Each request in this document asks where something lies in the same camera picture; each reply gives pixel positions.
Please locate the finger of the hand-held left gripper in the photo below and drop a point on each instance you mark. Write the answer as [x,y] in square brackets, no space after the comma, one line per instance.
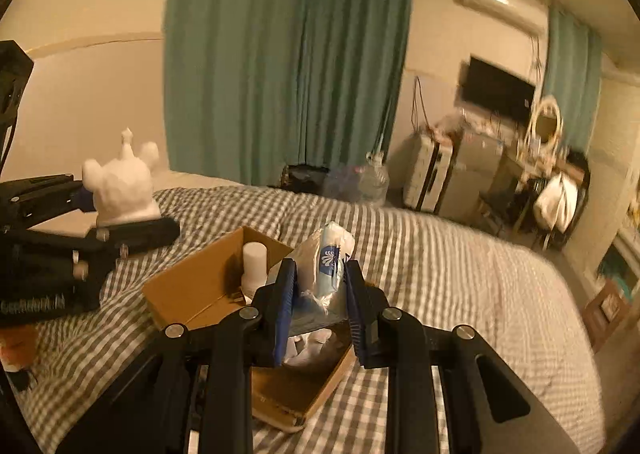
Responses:
[45,194]
[135,234]

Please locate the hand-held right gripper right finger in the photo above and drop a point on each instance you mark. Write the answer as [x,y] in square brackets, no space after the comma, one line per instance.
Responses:
[353,314]

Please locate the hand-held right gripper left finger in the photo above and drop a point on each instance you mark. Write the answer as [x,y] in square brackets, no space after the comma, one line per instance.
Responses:
[284,306]

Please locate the white plush toy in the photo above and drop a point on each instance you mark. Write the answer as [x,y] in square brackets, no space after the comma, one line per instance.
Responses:
[122,189]

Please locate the clear plastic packet blue label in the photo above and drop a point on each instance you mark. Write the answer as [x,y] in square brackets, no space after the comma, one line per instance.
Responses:
[325,259]

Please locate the brown cardboard box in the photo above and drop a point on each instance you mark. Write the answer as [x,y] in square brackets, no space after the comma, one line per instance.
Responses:
[200,284]

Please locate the person's left hand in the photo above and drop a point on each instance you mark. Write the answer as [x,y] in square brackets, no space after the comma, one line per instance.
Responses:
[17,346]

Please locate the crumpled white paper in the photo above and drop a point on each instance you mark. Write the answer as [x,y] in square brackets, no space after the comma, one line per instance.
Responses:
[312,346]

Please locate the white plastic bottle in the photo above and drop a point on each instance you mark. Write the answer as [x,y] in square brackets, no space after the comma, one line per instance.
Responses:
[255,264]

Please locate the grey checked blanket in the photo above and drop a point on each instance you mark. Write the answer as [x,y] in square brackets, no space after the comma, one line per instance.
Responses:
[450,284]

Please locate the dark bag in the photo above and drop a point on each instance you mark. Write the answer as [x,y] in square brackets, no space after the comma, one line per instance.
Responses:
[305,179]

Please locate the clear plastic bag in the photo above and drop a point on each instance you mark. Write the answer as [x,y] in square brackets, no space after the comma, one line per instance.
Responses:
[345,181]

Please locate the clear water jug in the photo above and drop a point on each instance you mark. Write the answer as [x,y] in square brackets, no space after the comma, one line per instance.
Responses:
[375,181]

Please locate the white suitcase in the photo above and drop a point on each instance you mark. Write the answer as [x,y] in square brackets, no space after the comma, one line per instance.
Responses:
[425,174]

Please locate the grey cabinet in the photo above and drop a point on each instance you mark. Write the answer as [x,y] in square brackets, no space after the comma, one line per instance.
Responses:
[475,169]

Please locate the white garment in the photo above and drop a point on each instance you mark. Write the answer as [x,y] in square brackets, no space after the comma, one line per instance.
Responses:
[555,201]

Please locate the dark chair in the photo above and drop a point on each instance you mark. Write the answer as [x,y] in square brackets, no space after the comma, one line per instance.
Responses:
[580,214]

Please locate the small brown cardboard carton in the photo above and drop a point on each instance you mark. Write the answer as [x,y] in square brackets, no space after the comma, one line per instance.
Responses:
[605,311]

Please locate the black television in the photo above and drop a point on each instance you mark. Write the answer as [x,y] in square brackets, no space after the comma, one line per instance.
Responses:
[497,87]

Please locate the round white-framed mirror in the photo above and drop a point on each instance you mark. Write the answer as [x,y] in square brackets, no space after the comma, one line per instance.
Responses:
[545,124]

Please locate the narrow green curtain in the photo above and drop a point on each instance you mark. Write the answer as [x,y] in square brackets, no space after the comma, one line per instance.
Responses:
[572,79]

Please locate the white air conditioner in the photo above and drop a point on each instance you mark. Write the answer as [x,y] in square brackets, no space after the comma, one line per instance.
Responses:
[500,2]

